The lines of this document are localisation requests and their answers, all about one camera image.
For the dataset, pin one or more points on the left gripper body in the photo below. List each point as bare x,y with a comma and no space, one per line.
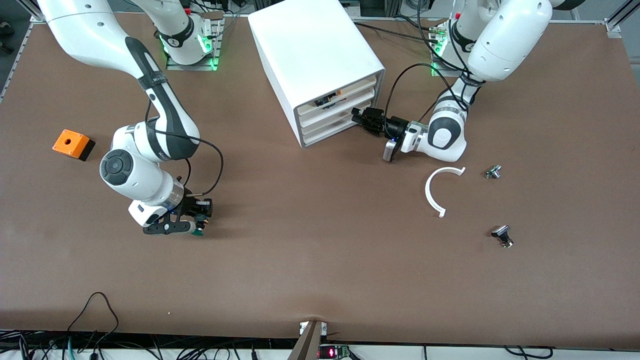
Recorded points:
393,126

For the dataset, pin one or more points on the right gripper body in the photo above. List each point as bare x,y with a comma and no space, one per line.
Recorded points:
189,204

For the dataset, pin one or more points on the green push button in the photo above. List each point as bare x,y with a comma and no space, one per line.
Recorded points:
199,231

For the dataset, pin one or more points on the white plastic drawer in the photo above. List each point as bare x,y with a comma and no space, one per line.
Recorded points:
362,86
320,113
320,133
320,123

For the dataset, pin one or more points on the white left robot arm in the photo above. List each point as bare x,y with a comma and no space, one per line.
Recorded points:
510,40

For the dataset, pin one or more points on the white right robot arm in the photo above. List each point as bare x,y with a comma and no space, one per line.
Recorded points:
85,25

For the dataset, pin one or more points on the white drawer cabinet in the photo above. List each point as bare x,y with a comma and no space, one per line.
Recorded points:
315,50

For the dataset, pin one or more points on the black silver push button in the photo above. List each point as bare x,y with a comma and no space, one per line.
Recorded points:
502,235

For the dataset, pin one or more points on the black and orange small part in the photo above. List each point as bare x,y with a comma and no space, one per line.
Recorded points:
325,101

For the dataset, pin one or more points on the small green silver component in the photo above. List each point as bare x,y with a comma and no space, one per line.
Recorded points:
493,172

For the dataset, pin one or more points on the orange box with black base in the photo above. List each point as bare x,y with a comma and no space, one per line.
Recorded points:
70,142

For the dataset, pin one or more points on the green circuit board red display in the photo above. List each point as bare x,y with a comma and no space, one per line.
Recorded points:
332,353

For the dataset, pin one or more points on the aluminium arm base plate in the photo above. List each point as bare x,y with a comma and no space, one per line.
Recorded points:
437,65
216,45

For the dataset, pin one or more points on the aluminium camera mount post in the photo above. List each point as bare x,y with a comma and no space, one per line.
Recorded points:
309,345

